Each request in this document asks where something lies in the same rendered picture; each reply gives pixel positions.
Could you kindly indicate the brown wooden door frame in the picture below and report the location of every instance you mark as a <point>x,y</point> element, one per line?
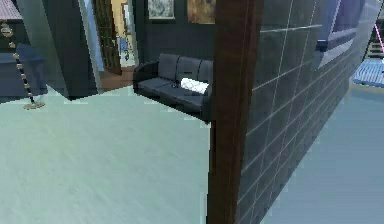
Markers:
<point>230,113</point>

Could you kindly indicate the black sofa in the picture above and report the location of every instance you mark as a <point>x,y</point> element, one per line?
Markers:
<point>173,90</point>

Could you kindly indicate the grey framed picture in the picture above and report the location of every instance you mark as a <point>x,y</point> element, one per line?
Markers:
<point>161,8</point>

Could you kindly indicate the dark blue armchair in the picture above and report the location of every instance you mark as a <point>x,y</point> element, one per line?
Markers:
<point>20,75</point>

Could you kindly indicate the beaded floor lamp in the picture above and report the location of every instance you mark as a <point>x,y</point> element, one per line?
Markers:
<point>20,68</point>

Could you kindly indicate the white pillow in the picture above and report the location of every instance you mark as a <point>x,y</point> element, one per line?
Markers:
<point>194,85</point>

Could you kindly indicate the blue slatted mat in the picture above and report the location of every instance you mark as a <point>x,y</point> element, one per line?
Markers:
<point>370,72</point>

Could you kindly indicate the dark brown room door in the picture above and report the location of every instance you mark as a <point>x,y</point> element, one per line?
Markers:
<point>107,35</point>

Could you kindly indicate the brown framed picture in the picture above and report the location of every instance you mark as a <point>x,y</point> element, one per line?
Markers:
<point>201,11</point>

